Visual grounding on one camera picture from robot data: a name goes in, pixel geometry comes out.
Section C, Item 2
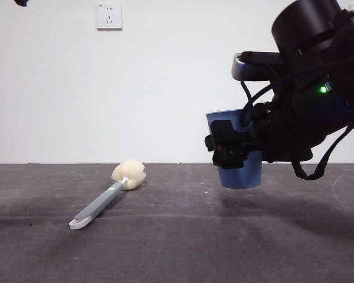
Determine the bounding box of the blue ribbed plastic cup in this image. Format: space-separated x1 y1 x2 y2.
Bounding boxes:
205 109 264 190

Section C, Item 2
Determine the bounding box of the cup brush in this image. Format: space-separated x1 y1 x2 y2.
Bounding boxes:
68 159 146 231

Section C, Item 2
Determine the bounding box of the thin black camera cable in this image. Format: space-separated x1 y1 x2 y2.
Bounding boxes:
240 65 333 129

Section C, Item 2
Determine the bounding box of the right wrist grey camera box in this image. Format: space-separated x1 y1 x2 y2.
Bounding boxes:
231 51 284 81

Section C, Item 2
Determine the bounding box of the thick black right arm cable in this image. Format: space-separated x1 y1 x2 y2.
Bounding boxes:
291 123 354 181

